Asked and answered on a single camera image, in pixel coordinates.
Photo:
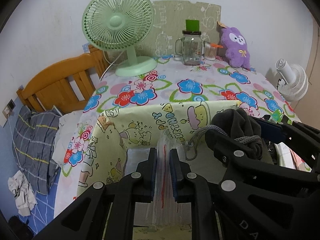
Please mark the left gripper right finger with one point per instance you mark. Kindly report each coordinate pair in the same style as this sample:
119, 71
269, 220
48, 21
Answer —
191, 188

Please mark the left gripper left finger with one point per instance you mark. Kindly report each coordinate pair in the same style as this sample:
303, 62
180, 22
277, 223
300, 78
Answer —
106, 211

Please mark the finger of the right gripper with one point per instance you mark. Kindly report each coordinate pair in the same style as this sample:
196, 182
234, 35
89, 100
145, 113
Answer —
264, 201
298, 137

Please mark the green tissue pack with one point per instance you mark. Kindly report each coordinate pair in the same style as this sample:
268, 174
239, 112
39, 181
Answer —
279, 117

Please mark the clear plastic bag pack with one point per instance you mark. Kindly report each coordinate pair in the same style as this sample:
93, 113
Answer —
163, 210

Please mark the black drawstring pouch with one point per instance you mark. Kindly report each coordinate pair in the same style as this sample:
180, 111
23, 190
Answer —
237, 125

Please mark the beige wardrobe door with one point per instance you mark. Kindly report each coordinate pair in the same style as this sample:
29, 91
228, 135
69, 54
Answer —
307, 108

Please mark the white standing fan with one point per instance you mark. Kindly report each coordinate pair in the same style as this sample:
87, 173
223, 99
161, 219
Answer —
294, 80

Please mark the yellow fabric storage box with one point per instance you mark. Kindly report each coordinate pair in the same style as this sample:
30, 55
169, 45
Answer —
121, 138

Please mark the crumpled white cloth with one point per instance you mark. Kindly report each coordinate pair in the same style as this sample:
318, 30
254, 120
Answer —
23, 193

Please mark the grey plaid pillow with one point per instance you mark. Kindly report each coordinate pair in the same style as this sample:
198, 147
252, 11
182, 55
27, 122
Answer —
33, 143

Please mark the floral tablecloth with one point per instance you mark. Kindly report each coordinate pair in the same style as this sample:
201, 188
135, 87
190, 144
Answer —
169, 82

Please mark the purple plush bunny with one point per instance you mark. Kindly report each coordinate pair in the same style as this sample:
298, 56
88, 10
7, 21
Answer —
236, 47

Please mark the cotton swab container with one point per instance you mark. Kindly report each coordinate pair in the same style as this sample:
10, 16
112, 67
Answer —
210, 50

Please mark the glass mason jar mug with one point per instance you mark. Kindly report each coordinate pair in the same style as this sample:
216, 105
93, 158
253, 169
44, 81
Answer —
189, 48

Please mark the green cup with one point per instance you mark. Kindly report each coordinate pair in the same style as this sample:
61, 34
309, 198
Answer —
192, 25

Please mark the green patterned board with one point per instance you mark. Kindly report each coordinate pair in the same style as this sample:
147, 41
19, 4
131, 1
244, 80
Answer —
169, 22

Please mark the green desk fan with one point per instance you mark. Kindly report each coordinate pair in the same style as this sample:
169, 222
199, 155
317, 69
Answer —
120, 25

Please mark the wall power outlet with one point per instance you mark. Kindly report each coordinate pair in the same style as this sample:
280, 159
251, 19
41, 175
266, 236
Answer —
9, 107

